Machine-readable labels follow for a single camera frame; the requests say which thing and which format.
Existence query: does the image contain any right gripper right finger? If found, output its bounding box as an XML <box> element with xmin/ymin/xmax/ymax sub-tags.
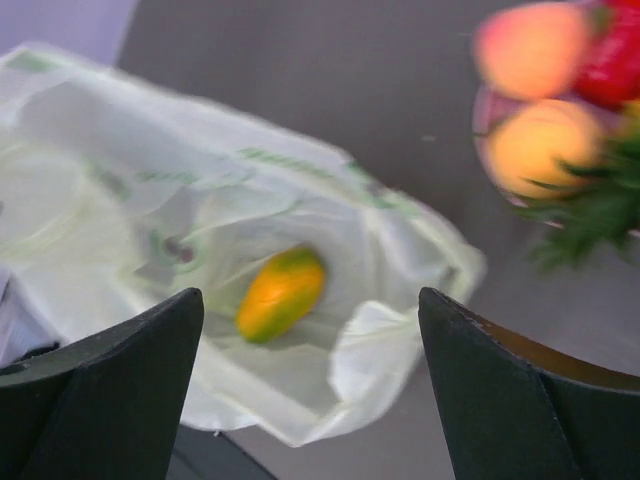
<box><xmin>418</xmin><ymin>288</ymin><xmax>639</xmax><ymax>479</ymax></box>

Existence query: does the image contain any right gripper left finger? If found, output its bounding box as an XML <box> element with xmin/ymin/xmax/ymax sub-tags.
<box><xmin>1</xmin><ymin>288</ymin><xmax>204</xmax><ymax>479</ymax></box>

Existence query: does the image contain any pale green plastic bag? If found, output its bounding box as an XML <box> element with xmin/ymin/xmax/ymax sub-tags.
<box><xmin>1</xmin><ymin>46</ymin><xmax>486</xmax><ymax>447</ymax></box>

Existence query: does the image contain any orange green mango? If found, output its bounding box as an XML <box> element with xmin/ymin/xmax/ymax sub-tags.
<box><xmin>235</xmin><ymin>246</ymin><xmax>327</xmax><ymax>344</ymax></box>

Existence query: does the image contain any toy pineapple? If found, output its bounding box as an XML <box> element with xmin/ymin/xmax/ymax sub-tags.
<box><xmin>513</xmin><ymin>100</ymin><xmax>639</xmax><ymax>271</ymax></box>

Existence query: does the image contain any yellow orange fruit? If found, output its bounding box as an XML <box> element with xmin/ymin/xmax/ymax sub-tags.
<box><xmin>487</xmin><ymin>99</ymin><xmax>604</xmax><ymax>199</ymax></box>

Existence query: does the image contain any red bell pepper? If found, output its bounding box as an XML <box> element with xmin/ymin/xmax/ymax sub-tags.
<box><xmin>573</xmin><ymin>1</ymin><xmax>639</xmax><ymax>111</ymax></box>

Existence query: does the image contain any pink plate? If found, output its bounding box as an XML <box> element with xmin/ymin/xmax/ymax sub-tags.
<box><xmin>472</xmin><ymin>85</ymin><xmax>622</xmax><ymax>208</ymax></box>

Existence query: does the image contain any pink peach fruit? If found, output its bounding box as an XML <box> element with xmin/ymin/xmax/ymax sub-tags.
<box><xmin>473</xmin><ymin>1</ymin><xmax>592</xmax><ymax>100</ymax></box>

